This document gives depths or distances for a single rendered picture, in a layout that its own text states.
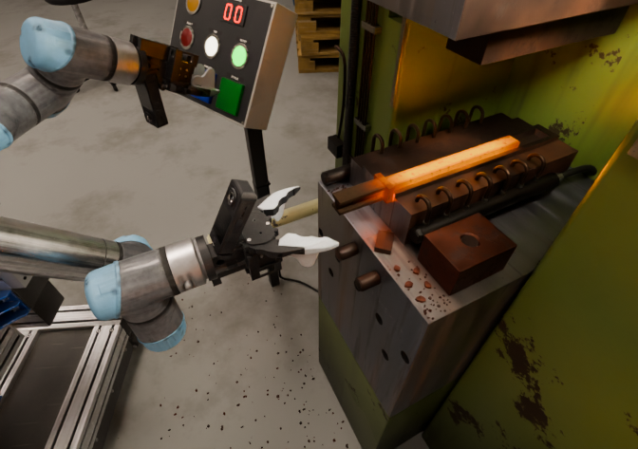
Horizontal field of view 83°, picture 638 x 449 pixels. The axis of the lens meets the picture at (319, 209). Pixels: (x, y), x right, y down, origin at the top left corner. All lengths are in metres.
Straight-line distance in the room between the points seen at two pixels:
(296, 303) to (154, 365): 0.61
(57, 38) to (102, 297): 0.38
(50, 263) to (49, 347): 0.98
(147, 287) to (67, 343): 1.06
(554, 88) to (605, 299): 0.52
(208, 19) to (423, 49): 0.53
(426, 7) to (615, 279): 0.42
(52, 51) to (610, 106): 0.99
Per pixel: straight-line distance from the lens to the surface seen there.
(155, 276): 0.55
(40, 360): 1.62
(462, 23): 0.48
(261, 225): 0.57
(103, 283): 0.57
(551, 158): 0.86
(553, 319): 0.71
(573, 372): 0.75
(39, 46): 0.70
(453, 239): 0.62
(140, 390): 1.64
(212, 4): 1.04
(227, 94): 0.94
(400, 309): 0.65
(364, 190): 0.62
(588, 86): 0.96
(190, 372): 1.60
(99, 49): 0.72
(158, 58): 0.79
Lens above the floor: 1.42
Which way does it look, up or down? 44 degrees down
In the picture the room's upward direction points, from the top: straight up
